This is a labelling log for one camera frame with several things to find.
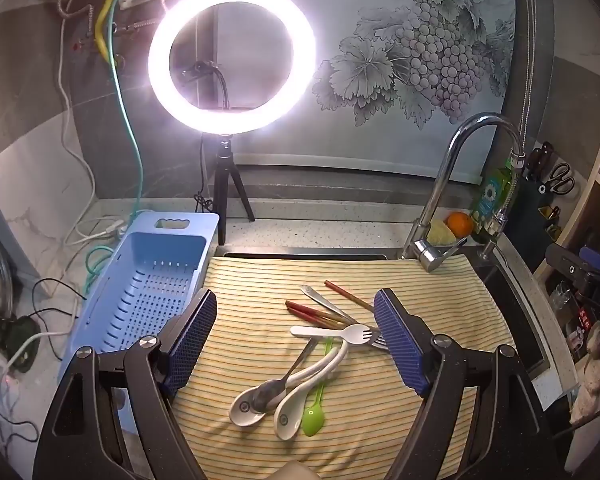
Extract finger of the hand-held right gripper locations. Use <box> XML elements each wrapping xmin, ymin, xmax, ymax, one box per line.
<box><xmin>545</xmin><ymin>242</ymin><xmax>588</xmax><ymax>281</ymax></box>
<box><xmin>578</xmin><ymin>245</ymin><xmax>600</xmax><ymax>277</ymax></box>

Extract blue plastic basket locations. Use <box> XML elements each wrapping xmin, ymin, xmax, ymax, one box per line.
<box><xmin>57</xmin><ymin>211</ymin><xmax>221</xmax><ymax>396</ymax></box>

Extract grape print wall panel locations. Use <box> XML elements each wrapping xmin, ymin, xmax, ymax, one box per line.
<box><xmin>215</xmin><ymin>0</ymin><xmax>518</xmax><ymax>133</ymax></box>

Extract green plastic spoon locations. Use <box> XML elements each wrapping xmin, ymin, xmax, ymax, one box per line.
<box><xmin>301</xmin><ymin>337</ymin><xmax>335</xmax><ymax>437</ymax></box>

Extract long white cable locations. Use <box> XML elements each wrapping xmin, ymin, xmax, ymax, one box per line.
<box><xmin>55</xmin><ymin>0</ymin><xmax>131</xmax><ymax>246</ymax></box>

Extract white plastic fork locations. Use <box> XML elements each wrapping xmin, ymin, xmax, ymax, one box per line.
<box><xmin>290</xmin><ymin>324</ymin><xmax>377</xmax><ymax>347</ymax></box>

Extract scissors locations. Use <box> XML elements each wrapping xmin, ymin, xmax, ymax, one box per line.
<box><xmin>537</xmin><ymin>162</ymin><xmax>576</xmax><ymax>196</ymax></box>

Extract person's right hand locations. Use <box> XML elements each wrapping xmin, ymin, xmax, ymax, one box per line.
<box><xmin>570</xmin><ymin>320</ymin><xmax>600</xmax><ymax>423</ymax></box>

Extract green glass dish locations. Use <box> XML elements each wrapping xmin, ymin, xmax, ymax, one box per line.
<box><xmin>0</xmin><ymin>315</ymin><xmax>42</xmax><ymax>376</ymax></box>

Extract thin black cable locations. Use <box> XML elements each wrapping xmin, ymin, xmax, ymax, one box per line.
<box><xmin>30</xmin><ymin>277</ymin><xmax>88</xmax><ymax>361</ymax></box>

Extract metal fork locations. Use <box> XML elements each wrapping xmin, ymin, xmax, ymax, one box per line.
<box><xmin>301</xmin><ymin>285</ymin><xmax>388</xmax><ymax>351</ymax></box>

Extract yellow hose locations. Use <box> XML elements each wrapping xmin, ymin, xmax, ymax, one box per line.
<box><xmin>94</xmin><ymin>0</ymin><xmax>123</xmax><ymax>61</ymax></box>

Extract metal spoon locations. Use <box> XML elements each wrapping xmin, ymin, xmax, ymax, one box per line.
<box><xmin>250</xmin><ymin>337</ymin><xmax>321</xmax><ymax>416</ymax></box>

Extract green dish soap bottle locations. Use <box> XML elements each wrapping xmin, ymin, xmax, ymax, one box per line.
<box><xmin>470</xmin><ymin>157</ymin><xmax>516</xmax><ymax>241</ymax></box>

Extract dark knife holder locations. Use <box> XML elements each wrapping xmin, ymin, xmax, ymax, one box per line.
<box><xmin>505</xmin><ymin>140</ymin><xmax>578</xmax><ymax>271</ymax></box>

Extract orange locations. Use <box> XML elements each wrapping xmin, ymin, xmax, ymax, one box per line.
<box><xmin>444</xmin><ymin>211</ymin><xmax>473</xmax><ymax>237</ymax></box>

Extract green hose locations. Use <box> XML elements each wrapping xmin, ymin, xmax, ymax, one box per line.
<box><xmin>82</xmin><ymin>5</ymin><xmax>147</xmax><ymax>293</ymax></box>

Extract thick white cable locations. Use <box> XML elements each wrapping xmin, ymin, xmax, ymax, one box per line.
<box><xmin>0</xmin><ymin>330</ymin><xmax>57</xmax><ymax>376</ymax></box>

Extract chrome faucet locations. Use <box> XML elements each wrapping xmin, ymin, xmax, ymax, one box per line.
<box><xmin>400</xmin><ymin>112</ymin><xmax>526</xmax><ymax>273</ymax></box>

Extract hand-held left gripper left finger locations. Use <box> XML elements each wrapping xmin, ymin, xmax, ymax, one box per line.
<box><xmin>39</xmin><ymin>287</ymin><xmax>218</xmax><ymax>480</ymax></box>

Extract white ceramic spoon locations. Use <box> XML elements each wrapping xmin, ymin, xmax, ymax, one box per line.
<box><xmin>274</xmin><ymin>342</ymin><xmax>350</xmax><ymax>441</ymax></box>
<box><xmin>229</xmin><ymin>360</ymin><xmax>326</xmax><ymax>427</ymax></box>

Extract wooden shelf unit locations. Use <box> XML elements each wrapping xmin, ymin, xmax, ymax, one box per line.
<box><xmin>535</xmin><ymin>125</ymin><xmax>600</xmax><ymax>286</ymax></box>

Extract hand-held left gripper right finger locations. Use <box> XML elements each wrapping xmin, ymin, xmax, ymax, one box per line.
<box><xmin>372</xmin><ymin>287</ymin><xmax>563</xmax><ymax>480</ymax></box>

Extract yellow striped cloth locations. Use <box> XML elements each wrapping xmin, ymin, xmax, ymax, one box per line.
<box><xmin>172</xmin><ymin>254</ymin><xmax>518</xmax><ymax>480</ymax></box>

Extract black tripod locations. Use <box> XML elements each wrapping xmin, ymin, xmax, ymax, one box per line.
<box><xmin>200</xmin><ymin>134</ymin><xmax>257</xmax><ymax>246</ymax></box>

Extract yellow sponge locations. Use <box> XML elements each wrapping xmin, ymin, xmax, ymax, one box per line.
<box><xmin>426</xmin><ymin>221</ymin><xmax>453</xmax><ymax>246</ymax></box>

